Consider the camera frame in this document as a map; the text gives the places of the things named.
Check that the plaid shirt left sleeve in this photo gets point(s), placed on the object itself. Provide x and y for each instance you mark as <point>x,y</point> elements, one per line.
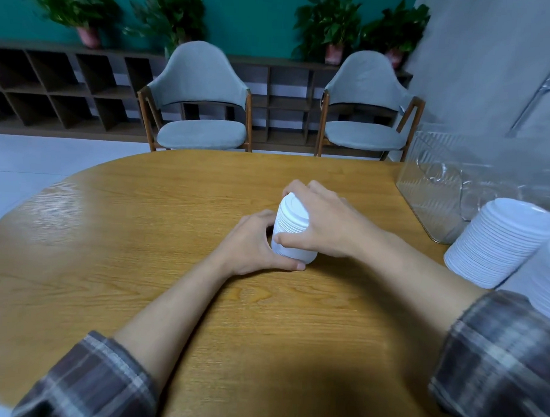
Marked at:
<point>98,384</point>

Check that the dark wooden cubby shelf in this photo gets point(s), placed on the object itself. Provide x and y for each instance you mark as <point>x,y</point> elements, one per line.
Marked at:
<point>58,95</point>

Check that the plaid shirt right sleeve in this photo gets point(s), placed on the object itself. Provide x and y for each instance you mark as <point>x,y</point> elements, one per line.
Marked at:
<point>503,362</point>

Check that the short bundle of white lids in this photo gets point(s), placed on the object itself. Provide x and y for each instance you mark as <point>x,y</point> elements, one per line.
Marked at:
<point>291,220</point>

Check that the green potted plant pink pot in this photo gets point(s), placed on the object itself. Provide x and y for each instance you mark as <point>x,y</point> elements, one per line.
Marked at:
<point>171,11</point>
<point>398,28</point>
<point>328,23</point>
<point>77,5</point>

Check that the person's left hand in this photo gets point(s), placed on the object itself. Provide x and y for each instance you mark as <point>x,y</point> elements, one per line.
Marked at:
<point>246,248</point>

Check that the clear plastic storage bin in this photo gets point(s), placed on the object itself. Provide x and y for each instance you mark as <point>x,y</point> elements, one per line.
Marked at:
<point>437,193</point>

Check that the grey upholstered wooden armchair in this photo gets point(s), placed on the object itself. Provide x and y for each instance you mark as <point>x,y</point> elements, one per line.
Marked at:
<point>367,87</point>
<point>198,82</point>

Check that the tall stack of white lids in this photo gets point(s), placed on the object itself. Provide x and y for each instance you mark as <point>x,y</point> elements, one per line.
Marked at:
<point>540,283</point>
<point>499,243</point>

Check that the person's right forearm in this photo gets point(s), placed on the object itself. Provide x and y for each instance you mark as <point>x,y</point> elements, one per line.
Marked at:
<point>421,278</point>

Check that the person's left thumb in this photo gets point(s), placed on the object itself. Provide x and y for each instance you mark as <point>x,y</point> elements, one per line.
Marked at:
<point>289,264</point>

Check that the person's right middle finger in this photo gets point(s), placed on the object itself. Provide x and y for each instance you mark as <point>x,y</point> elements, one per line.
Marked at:
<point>320,189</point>

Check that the plaid shirt sleeve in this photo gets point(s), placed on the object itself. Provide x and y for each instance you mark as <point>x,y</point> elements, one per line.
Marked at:
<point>503,362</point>
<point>98,384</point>

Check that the person's right hand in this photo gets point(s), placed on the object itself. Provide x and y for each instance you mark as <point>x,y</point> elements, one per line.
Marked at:
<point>333,226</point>

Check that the person's left forearm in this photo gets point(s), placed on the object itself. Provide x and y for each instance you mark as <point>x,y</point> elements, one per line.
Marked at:
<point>172,319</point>

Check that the person's right thumb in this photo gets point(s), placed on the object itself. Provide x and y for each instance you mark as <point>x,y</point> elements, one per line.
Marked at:
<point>292,239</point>

